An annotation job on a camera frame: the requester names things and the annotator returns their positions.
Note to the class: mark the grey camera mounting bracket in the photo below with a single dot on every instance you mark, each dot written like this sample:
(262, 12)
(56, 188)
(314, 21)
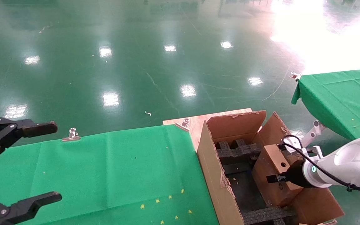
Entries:
(312, 132)

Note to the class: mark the large green tablecloth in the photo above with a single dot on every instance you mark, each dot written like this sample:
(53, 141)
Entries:
(89, 168)

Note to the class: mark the white scrap on floor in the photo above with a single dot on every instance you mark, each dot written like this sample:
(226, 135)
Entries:
(148, 113)

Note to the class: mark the green cloth on side table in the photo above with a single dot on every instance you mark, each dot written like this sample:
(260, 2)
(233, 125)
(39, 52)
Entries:
(339, 97)

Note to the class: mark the black foam insert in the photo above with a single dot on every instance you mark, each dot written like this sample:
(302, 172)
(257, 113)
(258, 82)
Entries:
(267, 214)
(236, 151)

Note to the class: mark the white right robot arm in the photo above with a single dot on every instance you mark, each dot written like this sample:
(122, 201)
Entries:
(352, 162)

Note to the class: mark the silver binder clip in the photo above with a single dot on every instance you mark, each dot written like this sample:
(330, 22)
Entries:
(71, 135)
(294, 75)
(182, 125)

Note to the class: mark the large open cardboard carton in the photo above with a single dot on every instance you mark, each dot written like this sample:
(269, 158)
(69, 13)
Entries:
(211, 168)

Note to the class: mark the small brown cardboard box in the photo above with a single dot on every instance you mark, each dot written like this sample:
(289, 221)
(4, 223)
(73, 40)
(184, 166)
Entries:
(270, 168)

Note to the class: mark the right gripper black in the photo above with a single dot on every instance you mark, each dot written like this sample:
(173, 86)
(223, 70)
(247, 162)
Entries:
(296, 175)

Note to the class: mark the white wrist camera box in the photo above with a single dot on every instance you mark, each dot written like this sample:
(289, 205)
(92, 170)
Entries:
(294, 142)

